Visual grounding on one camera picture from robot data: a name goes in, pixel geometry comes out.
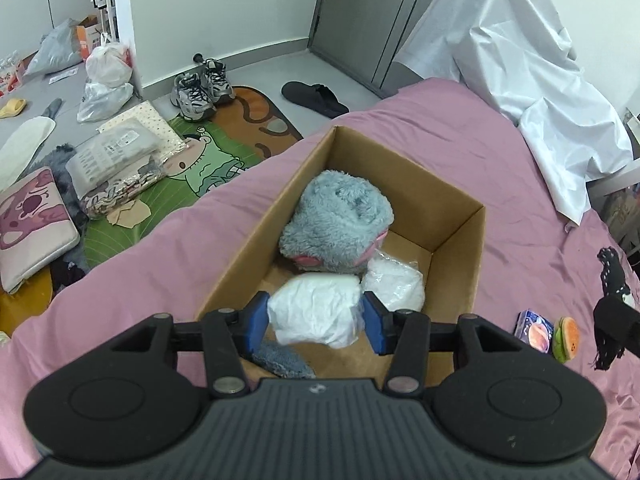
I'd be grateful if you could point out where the blue tissue packet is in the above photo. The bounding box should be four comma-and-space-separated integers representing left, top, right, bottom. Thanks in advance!
514, 309, 555, 356

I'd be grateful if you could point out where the grey sneaker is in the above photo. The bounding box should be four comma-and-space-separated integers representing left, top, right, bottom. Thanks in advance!
170, 72, 217, 122
202, 58, 235, 106

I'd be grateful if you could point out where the white insole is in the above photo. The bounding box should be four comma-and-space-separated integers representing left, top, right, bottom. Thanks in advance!
0, 115, 56, 193

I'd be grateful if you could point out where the white cover sheet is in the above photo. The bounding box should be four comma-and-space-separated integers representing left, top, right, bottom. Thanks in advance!
392, 0, 635, 226

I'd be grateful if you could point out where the clear bag of white stuffing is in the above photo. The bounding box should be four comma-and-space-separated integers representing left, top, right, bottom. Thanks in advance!
361, 255, 426, 313

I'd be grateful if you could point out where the white soft bundle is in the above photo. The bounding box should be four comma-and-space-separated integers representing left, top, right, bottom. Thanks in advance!
267, 272, 365, 350

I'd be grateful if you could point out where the translucent plastic bag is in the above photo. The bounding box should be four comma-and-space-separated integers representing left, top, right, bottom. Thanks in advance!
76, 81, 136, 123

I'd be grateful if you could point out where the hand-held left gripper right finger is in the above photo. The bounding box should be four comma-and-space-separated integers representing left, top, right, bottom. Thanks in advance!
362, 291, 535, 395

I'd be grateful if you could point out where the black slipper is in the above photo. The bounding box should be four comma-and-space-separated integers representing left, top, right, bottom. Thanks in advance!
281, 81, 351, 118

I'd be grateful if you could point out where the yellow slipper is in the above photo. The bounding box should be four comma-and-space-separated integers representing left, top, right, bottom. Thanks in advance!
0, 98, 28, 120

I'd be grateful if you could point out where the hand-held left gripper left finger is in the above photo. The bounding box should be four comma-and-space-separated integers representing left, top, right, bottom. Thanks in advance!
107, 290, 271, 400

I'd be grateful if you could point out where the dark fuzzy cloth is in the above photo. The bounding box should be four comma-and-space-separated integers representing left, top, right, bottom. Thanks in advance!
30, 145, 91, 273

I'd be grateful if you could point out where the grey door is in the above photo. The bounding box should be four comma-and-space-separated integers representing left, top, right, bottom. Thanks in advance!
307, 0, 451, 101

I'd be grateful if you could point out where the white plastic bag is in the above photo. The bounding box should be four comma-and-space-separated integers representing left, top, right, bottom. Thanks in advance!
85, 42, 135, 86

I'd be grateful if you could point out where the white storage rack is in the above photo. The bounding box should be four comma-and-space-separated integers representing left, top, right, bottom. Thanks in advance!
90, 0, 122, 41

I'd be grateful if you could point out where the black dotted cloth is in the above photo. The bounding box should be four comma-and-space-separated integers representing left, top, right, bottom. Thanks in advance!
593, 246, 638, 372

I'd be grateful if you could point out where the orange cardboard box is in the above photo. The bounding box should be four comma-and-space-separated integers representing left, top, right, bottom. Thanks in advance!
75, 15, 101, 61

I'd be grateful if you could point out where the burger plush toy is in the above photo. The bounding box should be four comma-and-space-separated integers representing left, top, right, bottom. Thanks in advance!
551, 316, 582, 364

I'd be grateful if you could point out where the clear packaged grey item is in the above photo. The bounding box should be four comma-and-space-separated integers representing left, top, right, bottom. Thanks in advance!
65, 127, 161, 196

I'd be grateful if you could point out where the grey plastic bag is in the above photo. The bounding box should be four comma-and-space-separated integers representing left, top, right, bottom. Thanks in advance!
22, 18, 83, 78

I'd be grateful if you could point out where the pink cartoon cushion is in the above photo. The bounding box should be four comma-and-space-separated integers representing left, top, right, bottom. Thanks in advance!
0, 166, 81, 295

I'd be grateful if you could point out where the dark blue-grey cloth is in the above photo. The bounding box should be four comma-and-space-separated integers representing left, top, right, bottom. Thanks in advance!
251, 340, 317, 380

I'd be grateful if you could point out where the green cartoon floor mat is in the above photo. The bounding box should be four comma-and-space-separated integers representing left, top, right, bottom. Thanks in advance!
82, 85, 304, 271

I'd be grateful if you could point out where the grey fluffy plush toy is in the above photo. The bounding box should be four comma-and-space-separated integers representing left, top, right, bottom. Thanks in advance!
278, 170, 395, 276

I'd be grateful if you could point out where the beige dotted package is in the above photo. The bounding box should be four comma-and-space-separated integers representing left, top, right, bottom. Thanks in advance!
97, 100, 188, 153

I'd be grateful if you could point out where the pink bed sheet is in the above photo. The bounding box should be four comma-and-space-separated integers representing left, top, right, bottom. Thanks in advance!
0, 77, 640, 480

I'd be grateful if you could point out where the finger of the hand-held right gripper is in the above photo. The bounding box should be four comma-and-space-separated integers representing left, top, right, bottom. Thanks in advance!
592, 294, 640, 356

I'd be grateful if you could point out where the brown cardboard box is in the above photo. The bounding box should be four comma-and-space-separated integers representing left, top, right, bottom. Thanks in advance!
194, 125, 487, 380

